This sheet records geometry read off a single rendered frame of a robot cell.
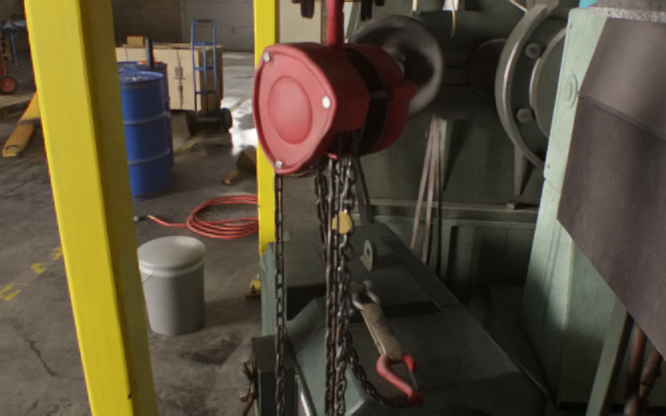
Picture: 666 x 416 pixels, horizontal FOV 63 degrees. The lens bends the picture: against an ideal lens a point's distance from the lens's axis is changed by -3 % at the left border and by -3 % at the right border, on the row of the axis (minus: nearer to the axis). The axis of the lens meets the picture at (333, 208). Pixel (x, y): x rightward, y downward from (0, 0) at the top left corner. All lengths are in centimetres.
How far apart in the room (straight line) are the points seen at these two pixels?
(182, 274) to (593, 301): 171
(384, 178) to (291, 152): 114
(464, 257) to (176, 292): 130
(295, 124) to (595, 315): 94
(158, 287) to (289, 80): 199
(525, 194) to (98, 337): 132
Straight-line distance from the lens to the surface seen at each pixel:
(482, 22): 173
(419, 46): 158
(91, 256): 105
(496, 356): 114
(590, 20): 134
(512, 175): 184
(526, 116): 153
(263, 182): 272
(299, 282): 126
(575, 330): 139
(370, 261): 132
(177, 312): 262
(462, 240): 185
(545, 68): 149
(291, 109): 64
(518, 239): 188
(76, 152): 99
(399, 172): 179
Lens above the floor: 148
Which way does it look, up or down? 21 degrees down
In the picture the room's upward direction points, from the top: 2 degrees clockwise
